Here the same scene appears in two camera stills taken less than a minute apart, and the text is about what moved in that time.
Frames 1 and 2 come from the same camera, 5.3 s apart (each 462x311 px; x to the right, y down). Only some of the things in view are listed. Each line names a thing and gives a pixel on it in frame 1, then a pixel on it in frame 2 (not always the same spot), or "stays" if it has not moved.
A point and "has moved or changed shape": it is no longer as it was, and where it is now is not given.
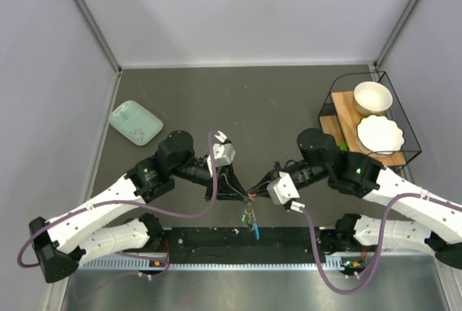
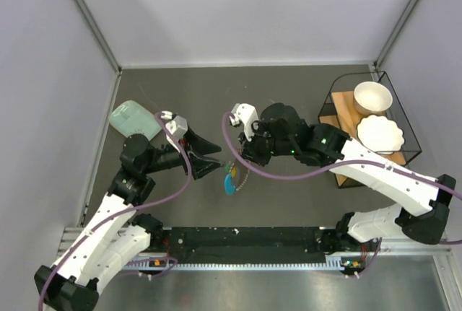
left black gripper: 229,187 -> 199,166
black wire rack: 364,112 stays
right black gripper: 262,187 -> 250,151
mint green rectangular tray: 136,122 stays
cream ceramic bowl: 372,99 stays
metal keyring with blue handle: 249,218 has moved or changed shape
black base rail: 254,245 stays
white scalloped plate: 380,135 stays
